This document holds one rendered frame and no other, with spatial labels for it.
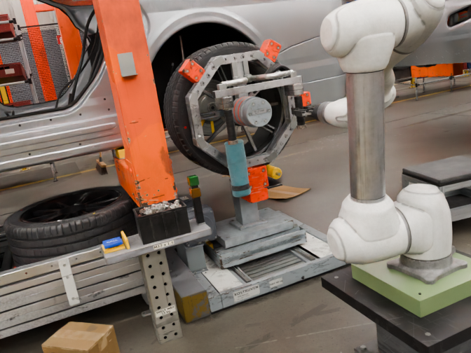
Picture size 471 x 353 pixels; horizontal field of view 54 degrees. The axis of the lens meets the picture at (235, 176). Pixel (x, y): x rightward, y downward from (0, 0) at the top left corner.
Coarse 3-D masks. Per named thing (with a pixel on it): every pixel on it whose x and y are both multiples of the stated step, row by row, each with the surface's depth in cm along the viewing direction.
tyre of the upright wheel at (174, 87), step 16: (208, 48) 217; (224, 48) 217; (240, 48) 220; (256, 48) 223; (176, 80) 220; (176, 96) 213; (176, 112) 214; (176, 128) 216; (176, 144) 234; (192, 144) 219; (192, 160) 234; (208, 160) 224
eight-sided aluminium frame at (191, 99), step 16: (208, 64) 211; (272, 64) 219; (208, 80) 208; (192, 96) 206; (288, 96) 225; (192, 112) 208; (288, 112) 228; (192, 128) 214; (288, 128) 228; (208, 144) 214; (272, 144) 231; (224, 160) 218; (256, 160) 225; (272, 160) 228
